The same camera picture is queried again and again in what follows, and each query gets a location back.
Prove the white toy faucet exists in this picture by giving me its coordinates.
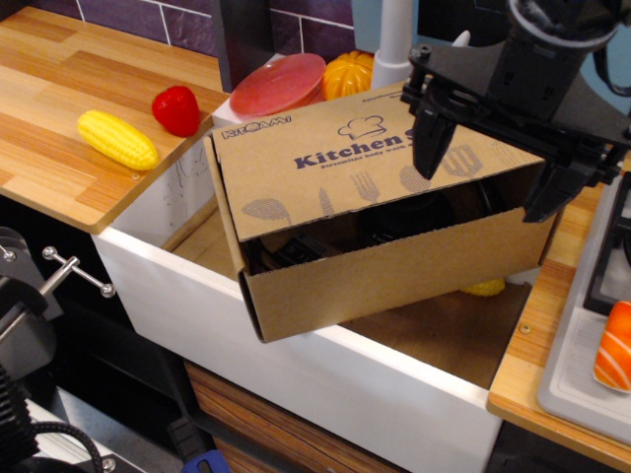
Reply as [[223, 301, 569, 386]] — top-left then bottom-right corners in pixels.
[[370, 0, 472, 91]]

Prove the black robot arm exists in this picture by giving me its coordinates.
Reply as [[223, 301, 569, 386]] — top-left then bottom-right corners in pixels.
[[402, 1, 630, 223]]

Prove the yellow toy corn cob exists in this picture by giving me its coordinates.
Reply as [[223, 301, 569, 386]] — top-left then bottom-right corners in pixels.
[[77, 110, 159, 170]]

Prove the grey toy stove top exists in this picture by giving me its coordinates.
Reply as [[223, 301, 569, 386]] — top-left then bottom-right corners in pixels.
[[537, 172, 630, 444]]

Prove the pink plastic plate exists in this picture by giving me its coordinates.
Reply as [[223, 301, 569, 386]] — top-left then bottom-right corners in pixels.
[[230, 53, 326, 116]]

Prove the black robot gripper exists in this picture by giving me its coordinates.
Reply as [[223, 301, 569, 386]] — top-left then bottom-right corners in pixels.
[[402, 42, 629, 224]]

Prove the red toy strawberry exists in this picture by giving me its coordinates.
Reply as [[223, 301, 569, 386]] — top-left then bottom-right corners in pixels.
[[152, 86, 200, 137]]

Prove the wooden drawer front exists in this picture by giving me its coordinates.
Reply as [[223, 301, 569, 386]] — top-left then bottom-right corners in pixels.
[[185, 364, 401, 473]]

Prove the blue clamp handle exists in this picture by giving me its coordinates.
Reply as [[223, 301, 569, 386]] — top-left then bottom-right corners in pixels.
[[181, 449, 232, 473]]

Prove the brown cardboard kitchen box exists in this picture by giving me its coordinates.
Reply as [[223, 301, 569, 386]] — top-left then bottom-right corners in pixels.
[[204, 84, 554, 342]]

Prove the yellow toy under box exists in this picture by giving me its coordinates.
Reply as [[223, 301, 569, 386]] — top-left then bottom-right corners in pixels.
[[460, 278, 506, 298]]

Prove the black camera mount equipment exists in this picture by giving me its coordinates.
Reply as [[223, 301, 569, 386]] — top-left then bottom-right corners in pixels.
[[1, 227, 104, 472]]

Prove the orange salmon sushi toy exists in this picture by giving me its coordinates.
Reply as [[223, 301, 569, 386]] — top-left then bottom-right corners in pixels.
[[593, 301, 630, 394]]

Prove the white toy sink basin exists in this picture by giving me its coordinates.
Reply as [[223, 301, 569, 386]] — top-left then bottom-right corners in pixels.
[[91, 101, 541, 473]]

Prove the orange toy pumpkin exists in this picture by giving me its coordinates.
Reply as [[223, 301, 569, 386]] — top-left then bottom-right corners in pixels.
[[321, 50, 374, 101]]

